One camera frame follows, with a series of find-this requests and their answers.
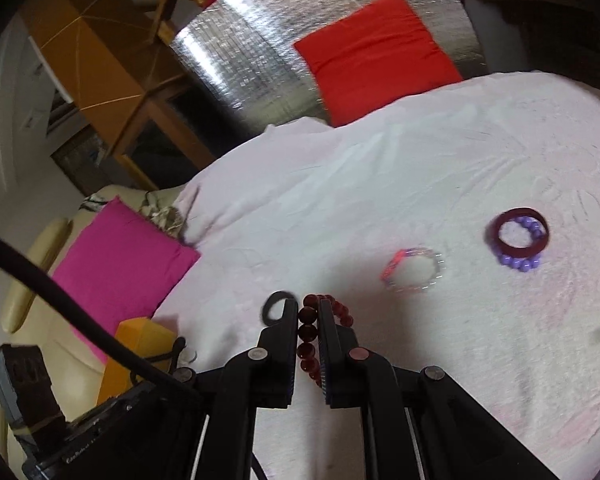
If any red bead bracelet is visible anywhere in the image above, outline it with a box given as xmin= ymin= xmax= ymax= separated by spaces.
xmin=296 ymin=292 xmax=356 ymax=388

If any black ring bangle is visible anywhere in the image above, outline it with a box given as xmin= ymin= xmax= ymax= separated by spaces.
xmin=260 ymin=290 xmax=296 ymax=327

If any dark maroon bangle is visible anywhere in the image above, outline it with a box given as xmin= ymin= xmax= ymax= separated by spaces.
xmin=489 ymin=207 xmax=550 ymax=259

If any orange cardboard box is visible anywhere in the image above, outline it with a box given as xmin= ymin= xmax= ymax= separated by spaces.
xmin=96 ymin=316 xmax=182 ymax=409

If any cream leather armchair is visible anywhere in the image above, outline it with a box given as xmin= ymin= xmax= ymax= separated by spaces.
xmin=0 ymin=185 xmax=184 ymax=479

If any magenta pillow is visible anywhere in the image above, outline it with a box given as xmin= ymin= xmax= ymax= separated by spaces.
xmin=53 ymin=197 xmax=200 ymax=336

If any patterned gold cushion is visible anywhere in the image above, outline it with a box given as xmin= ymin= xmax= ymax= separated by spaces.
xmin=138 ymin=192 xmax=185 ymax=240

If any white fleece blanket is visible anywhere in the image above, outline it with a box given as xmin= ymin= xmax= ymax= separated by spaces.
xmin=155 ymin=73 xmax=600 ymax=479

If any silver foil insulation sheet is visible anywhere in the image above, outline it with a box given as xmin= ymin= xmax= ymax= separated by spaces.
xmin=170 ymin=0 xmax=486 ymax=139

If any red pillow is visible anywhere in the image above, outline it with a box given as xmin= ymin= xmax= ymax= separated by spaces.
xmin=294 ymin=0 xmax=463 ymax=127

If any wooden cabinet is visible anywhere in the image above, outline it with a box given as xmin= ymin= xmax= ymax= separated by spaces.
xmin=20 ymin=0 xmax=215 ymax=191

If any pink clear bead bracelet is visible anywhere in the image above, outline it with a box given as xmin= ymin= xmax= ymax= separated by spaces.
xmin=380 ymin=246 xmax=447 ymax=294

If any purple bead bracelet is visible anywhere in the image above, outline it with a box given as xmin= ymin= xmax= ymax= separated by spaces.
xmin=494 ymin=214 xmax=546 ymax=273

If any black cable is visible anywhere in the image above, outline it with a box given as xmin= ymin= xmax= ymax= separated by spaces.
xmin=0 ymin=226 xmax=192 ymax=401

